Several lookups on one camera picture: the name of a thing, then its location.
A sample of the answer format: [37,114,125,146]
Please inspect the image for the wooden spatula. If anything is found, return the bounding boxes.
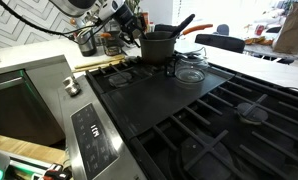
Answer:
[74,54,126,69]

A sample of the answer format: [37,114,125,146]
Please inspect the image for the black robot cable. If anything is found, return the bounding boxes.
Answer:
[0,0,105,38]

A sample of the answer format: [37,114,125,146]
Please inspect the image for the thin black counter cable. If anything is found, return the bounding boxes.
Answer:
[282,85,298,97]

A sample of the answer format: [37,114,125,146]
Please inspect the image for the red cup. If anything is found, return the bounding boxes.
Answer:
[254,24,266,37]

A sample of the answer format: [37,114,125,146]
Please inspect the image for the silver stove knob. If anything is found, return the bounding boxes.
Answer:
[62,75,77,88]
[67,83,82,98]

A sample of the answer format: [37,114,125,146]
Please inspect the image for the wooden spoon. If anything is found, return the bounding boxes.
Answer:
[72,59,124,73]

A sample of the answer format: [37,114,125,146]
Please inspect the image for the black cooking spoon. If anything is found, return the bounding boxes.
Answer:
[168,13,196,39]

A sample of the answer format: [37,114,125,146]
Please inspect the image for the black cast iron grate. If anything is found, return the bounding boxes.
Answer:
[130,63,298,180]
[85,55,177,98]

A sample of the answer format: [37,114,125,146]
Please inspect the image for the blue chair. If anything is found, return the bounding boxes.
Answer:
[216,23,231,37]

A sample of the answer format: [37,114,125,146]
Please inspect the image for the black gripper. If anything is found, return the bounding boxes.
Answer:
[113,2,149,48]

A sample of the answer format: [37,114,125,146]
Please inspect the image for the stainless dishwasher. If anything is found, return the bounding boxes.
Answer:
[0,69,66,147]

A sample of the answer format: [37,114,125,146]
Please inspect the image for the jar with orange lid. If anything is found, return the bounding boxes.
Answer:
[100,32,123,57]

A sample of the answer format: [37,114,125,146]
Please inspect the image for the yellow crumpled wrapper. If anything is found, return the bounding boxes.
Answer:
[244,35,268,47]

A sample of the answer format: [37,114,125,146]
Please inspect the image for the dark pot with orange handle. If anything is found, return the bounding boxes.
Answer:
[138,23,214,65]

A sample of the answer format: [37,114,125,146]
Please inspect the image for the black chair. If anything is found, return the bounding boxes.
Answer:
[194,33,246,54]
[153,23,177,33]

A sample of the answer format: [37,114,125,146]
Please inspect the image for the gray dining table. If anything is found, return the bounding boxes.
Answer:
[243,43,298,64]

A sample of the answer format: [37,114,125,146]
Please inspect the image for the glass coffee carafe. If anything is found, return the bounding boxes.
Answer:
[164,46,211,84]

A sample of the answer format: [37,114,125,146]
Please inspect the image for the metal utensil holder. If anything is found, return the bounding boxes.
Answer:
[76,28,98,57]

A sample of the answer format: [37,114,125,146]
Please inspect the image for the orange bottle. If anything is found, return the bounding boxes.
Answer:
[141,11,150,33]

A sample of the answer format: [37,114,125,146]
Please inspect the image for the black gas stove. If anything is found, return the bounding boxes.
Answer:
[57,54,298,180]

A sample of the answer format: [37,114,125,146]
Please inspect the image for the brown paper bag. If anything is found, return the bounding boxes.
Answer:
[272,1,298,55]

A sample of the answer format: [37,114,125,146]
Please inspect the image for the wooden table top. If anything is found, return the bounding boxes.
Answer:
[0,132,67,165]

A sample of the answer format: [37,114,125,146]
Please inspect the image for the black griddle plate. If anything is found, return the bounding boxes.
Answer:
[100,64,235,141]

